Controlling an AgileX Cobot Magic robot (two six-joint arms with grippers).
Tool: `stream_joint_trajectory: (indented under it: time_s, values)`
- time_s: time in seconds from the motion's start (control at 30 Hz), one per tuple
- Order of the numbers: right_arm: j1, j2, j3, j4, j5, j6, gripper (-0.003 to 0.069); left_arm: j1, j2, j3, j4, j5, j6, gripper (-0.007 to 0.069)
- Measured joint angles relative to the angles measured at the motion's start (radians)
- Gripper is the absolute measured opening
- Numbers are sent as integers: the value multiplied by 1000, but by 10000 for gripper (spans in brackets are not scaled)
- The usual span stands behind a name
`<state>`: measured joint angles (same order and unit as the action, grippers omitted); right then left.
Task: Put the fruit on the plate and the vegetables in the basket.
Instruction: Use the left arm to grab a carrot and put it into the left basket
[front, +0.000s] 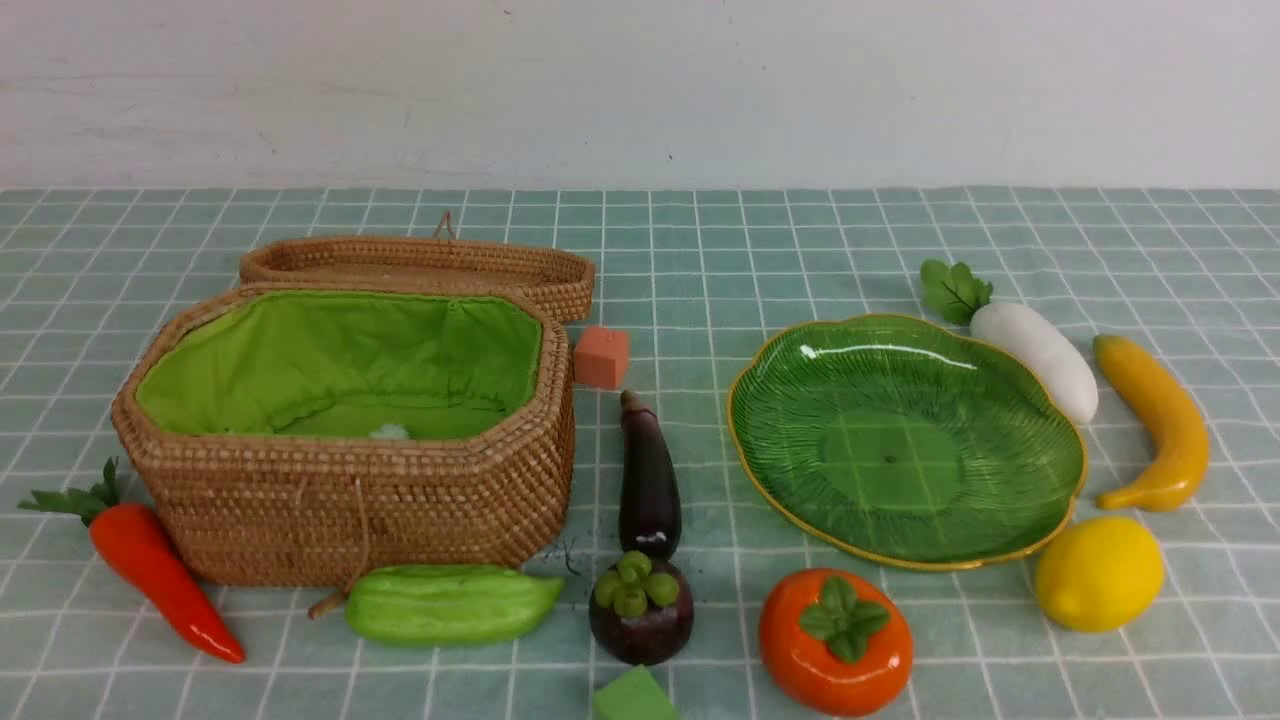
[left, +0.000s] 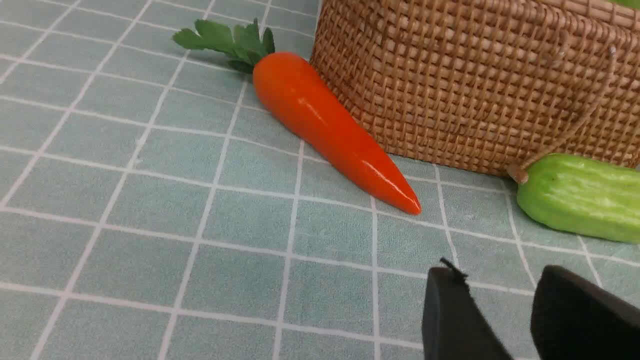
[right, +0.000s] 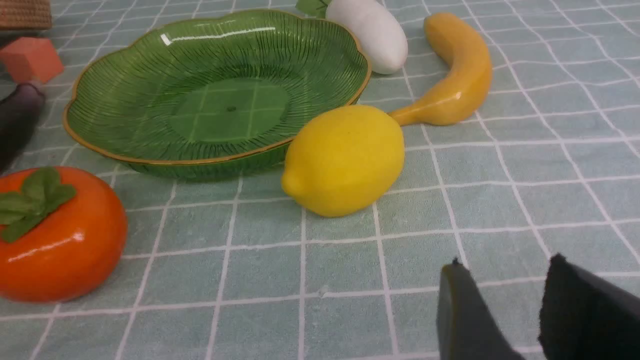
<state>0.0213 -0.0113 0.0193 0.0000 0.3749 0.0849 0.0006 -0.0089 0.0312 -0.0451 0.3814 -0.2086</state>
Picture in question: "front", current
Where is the dark purple toy eggplant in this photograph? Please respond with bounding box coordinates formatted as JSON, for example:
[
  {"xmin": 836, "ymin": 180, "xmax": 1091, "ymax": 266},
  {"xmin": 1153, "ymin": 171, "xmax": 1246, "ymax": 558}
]
[{"xmin": 618, "ymin": 389, "xmax": 684, "ymax": 561}]

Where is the purple toy mangosteen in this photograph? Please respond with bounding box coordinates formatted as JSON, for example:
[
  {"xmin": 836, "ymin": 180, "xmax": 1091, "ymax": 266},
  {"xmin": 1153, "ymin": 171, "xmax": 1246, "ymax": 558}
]
[{"xmin": 589, "ymin": 551, "xmax": 695, "ymax": 666}]

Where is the white toy radish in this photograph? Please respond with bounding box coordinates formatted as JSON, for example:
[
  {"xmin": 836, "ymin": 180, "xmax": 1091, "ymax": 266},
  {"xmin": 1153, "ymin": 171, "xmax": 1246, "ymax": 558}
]
[{"xmin": 919, "ymin": 259, "xmax": 1100, "ymax": 425}]

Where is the orange toy persimmon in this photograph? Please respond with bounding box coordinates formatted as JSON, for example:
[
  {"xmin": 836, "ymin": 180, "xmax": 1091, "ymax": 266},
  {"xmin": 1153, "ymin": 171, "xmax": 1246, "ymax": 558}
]
[{"xmin": 758, "ymin": 568, "xmax": 914, "ymax": 717}]

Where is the green toy bitter gourd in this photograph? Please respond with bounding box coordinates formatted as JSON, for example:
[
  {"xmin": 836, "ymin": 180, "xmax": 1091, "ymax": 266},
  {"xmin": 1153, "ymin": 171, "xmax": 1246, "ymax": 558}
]
[{"xmin": 344, "ymin": 564, "xmax": 564, "ymax": 648}]

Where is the yellow toy lemon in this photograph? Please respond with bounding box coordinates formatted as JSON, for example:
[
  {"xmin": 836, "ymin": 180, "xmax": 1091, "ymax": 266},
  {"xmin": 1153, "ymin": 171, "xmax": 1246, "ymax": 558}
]
[{"xmin": 1034, "ymin": 516, "xmax": 1164, "ymax": 633}]

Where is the red orange toy carrot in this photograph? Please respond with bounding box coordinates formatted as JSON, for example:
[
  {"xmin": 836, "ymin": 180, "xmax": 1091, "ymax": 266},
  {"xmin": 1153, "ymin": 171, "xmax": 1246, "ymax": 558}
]
[{"xmin": 17, "ymin": 457, "xmax": 244, "ymax": 664}]

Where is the yellow toy banana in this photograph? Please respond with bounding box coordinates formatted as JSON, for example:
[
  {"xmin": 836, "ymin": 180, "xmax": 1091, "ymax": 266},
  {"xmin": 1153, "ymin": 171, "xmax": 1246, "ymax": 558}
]
[{"xmin": 1092, "ymin": 334, "xmax": 1211, "ymax": 512}]

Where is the orange foam cube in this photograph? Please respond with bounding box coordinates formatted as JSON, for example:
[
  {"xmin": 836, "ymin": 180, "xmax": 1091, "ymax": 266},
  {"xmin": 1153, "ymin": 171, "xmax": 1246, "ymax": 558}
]
[{"xmin": 573, "ymin": 325, "xmax": 631, "ymax": 389}]

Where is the woven wicker basket lid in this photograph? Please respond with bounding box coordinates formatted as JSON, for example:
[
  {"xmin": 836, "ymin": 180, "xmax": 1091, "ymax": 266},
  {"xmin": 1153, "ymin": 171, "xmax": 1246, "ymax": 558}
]
[{"xmin": 239, "ymin": 213, "xmax": 595, "ymax": 324}]

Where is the green leaf-shaped glass plate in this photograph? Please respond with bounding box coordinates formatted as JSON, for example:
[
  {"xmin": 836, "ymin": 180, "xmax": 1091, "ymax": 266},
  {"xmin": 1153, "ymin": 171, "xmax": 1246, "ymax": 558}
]
[{"xmin": 726, "ymin": 314, "xmax": 1089, "ymax": 571}]

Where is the green foam cube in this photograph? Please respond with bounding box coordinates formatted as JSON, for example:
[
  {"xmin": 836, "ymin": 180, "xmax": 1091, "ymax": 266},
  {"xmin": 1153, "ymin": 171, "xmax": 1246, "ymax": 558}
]
[{"xmin": 591, "ymin": 665, "xmax": 680, "ymax": 720}]

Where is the woven wicker basket green lining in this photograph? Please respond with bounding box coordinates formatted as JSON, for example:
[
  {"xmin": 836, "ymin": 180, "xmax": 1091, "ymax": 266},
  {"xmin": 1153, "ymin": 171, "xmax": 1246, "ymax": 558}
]
[{"xmin": 111, "ymin": 282, "xmax": 575, "ymax": 585}]

